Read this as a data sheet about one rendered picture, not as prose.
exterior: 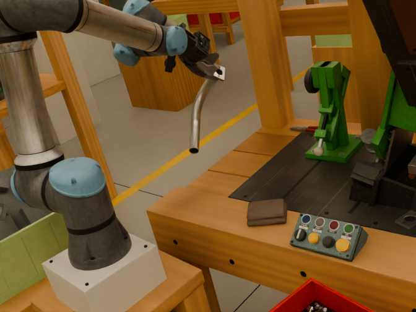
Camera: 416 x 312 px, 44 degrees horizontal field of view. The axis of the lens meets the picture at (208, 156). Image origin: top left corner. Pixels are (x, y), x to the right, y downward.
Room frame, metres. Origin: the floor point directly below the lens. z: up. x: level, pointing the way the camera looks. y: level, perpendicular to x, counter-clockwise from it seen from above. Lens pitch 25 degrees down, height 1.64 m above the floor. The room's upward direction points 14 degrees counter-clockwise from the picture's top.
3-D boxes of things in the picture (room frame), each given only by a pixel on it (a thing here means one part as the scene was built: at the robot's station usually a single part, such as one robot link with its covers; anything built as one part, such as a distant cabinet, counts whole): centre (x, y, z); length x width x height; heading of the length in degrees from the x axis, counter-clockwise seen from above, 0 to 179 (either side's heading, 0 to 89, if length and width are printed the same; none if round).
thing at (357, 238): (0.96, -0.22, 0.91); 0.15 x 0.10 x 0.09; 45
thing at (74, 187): (1.08, 0.31, 1.12); 0.13 x 0.12 x 0.14; 49
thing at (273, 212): (1.13, -0.11, 0.91); 0.10 x 0.08 x 0.03; 73
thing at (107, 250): (1.07, 0.31, 1.01); 0.15 x 0.15 x 0.10
